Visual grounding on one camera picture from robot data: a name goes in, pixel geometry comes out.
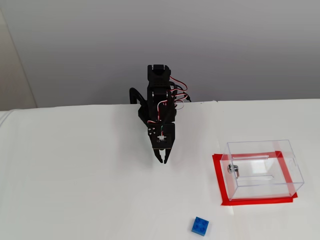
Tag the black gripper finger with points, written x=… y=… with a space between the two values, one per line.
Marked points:
x=167 y=153
x=158 y=155

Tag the blue lego brick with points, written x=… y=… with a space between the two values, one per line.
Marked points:
x=200 y=226

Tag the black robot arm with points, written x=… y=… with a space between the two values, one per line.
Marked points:
x=158 y=82

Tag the metal lock on box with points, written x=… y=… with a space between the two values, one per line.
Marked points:
x=231 y=169

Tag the transparent plastic box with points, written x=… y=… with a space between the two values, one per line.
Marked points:
x=260 y=190

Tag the black table clamp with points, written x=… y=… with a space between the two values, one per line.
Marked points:
x=132 y=92

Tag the white table cover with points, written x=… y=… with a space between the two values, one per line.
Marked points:
x=75 y=175

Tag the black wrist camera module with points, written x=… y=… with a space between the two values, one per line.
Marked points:
x=167 y=135

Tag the red tape frame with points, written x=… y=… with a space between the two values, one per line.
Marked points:
x=257 y=202

